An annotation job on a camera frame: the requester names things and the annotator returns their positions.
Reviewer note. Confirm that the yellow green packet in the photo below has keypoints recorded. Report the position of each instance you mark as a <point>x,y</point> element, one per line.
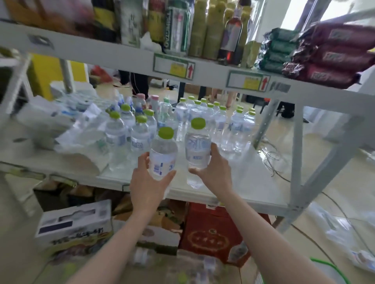
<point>250,54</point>

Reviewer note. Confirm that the green white can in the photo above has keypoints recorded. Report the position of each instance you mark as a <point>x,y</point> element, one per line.
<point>131,23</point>

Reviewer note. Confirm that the stack of maroon packets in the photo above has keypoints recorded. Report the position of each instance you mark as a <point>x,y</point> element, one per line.
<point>331,55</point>

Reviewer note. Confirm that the yellow panel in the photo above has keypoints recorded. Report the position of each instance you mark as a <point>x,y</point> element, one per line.
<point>49,76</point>

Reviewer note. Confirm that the stack of green packets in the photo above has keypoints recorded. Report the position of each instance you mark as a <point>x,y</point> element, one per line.
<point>276,49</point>

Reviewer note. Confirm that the pink cap white bottle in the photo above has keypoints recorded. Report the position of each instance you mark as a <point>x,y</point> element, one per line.
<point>141,101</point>
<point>154,102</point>

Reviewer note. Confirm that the green beer can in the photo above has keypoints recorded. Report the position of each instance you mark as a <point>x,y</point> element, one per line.
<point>176,29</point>

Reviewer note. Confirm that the dark wine bottle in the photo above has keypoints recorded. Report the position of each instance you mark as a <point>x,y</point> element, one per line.
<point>231,38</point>

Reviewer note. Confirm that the white basket green rim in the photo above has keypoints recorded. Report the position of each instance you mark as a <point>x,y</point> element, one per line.
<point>331,264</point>

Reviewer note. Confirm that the red snack packet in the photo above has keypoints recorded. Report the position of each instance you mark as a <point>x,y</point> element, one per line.
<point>70,14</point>

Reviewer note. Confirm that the pack of small blue bottles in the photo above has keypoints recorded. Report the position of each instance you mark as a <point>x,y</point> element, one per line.
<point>121,101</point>

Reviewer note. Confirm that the person's left hand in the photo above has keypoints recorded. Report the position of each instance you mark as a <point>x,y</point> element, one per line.
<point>149,190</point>

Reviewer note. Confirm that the beige paper bag green print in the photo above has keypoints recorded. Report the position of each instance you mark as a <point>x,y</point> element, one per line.
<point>85,158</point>

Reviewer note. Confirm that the white carton food print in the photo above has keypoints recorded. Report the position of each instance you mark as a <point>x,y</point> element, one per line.
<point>20,11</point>

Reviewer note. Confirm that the cluster of water bottles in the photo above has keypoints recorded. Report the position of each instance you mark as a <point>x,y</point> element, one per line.
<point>222,125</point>

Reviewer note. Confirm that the teal cap drink bottle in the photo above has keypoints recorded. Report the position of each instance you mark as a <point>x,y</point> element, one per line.
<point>165,112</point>

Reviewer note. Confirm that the clear water bottle green cap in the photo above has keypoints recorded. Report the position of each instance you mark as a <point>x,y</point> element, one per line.
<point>115,137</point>
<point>197,146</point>
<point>127,117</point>
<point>140,137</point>
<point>162,155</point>
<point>150,123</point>

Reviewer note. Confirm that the red yellow label bottle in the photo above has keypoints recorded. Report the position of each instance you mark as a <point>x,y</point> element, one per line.
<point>155,20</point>

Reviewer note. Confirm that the white metal shelf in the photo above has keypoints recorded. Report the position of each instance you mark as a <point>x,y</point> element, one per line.
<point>88,51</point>

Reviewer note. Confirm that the person's right forearm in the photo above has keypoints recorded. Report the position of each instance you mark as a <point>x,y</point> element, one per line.
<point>269,248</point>

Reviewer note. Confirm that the white orange green carton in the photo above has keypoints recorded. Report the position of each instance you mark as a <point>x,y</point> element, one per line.
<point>170,240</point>

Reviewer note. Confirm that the red carton gold emblem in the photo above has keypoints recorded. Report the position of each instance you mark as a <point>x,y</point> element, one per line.
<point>211,234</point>

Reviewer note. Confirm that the cartoon print white carton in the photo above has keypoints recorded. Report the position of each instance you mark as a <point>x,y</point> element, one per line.
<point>73,225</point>

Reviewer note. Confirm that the person's right hand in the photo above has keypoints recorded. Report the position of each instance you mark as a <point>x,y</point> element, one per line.
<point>218,178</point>

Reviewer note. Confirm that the olive green bottle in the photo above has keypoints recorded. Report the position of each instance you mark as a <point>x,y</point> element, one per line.
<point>198,29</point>
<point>214,32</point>

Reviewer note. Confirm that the yellow label dark bottle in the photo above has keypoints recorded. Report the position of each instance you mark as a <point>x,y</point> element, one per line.
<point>104,17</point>

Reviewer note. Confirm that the clear plastic bag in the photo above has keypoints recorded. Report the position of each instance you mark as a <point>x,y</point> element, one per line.
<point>345,234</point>

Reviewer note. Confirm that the crumpled white tissue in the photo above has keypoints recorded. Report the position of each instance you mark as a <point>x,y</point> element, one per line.
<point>150,42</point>

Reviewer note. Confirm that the red plastic bag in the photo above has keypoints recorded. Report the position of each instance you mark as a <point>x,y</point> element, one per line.
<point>101,73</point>

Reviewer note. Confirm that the person's left forearm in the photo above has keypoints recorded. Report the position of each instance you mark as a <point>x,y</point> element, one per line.
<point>117,248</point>

